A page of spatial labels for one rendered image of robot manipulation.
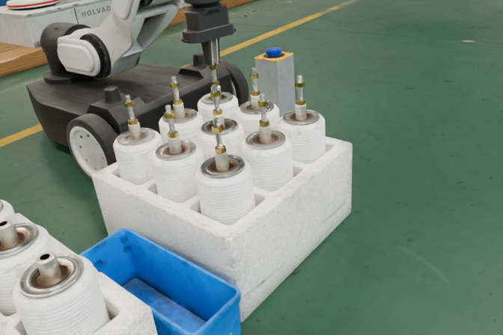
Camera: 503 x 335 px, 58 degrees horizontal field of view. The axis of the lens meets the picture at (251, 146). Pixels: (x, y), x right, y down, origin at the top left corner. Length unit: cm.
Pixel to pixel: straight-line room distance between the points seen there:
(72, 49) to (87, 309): 105
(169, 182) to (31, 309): 33
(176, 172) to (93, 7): 231
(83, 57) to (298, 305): 100
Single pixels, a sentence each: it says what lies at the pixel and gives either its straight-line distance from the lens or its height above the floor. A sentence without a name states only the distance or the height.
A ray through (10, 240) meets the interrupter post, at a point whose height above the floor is 26.
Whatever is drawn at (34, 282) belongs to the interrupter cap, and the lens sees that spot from 62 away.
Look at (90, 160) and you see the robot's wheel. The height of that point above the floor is 7.
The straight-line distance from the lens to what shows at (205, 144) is 89.
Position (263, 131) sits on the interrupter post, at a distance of 82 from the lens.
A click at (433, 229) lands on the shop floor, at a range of 105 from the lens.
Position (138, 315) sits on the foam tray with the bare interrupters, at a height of 18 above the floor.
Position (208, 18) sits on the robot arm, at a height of 44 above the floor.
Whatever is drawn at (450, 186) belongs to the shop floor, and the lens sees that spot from 120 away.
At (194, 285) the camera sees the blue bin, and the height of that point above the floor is 8.
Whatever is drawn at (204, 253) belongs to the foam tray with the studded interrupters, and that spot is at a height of 12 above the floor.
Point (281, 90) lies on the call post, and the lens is 113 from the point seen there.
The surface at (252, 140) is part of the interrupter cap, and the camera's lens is 83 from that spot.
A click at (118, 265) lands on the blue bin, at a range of 92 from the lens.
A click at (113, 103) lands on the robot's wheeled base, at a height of 21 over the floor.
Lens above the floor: 62
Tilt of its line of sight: 27 degrees down
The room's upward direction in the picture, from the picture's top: 5 degrees counter-clockwise
